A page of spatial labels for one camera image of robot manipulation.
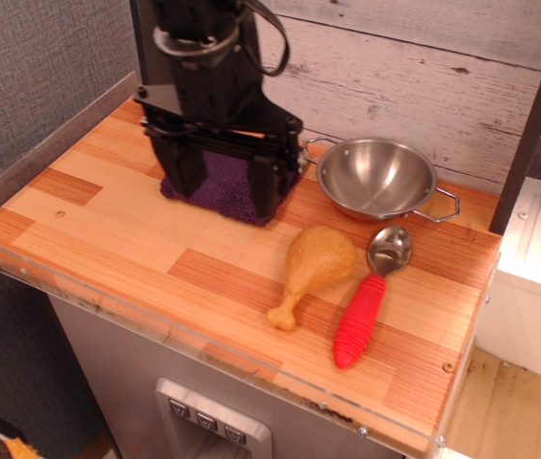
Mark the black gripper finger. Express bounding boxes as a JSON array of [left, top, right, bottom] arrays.
[[151, 136, 206, 197], [248, 156, 294, 225]]

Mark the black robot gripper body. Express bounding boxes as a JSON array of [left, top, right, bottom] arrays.
[[136, 40, 303, 176]]

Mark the yellow toy chicken drumstick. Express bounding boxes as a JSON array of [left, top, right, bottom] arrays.
[[267, 226, 357, 331]]

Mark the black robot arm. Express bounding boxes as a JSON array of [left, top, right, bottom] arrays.
[[135, 1, 306, 226]]

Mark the purple fuzzy cloth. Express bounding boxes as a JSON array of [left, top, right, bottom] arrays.
[[161, 150, 297, 227]]

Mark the clear acrylic table guard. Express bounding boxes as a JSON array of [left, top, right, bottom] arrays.
[[0, 75, 500, 458]]

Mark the grey toy fridge cabinet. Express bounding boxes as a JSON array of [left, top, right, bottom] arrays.
[[51, 298, 400, 458]]

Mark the silver dispenser button panel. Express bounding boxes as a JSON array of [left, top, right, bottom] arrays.
[[155, 378, 273, 458]]

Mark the orange object at corner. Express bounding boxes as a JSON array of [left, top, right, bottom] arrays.
[[0, 432, 40, 459]]

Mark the dark grey left post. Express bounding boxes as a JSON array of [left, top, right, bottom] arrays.
[[129, 0, 173, 85]]

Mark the steel bowl with handles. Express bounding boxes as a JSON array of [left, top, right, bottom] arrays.
[[301, 136, 461, 223]]

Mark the spoon with red handle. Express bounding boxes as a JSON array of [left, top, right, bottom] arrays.
[[333, 226, 412, 369]]

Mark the dark grey vertical post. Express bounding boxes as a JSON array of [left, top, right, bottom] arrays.
[[488, 82, 541, 235]]

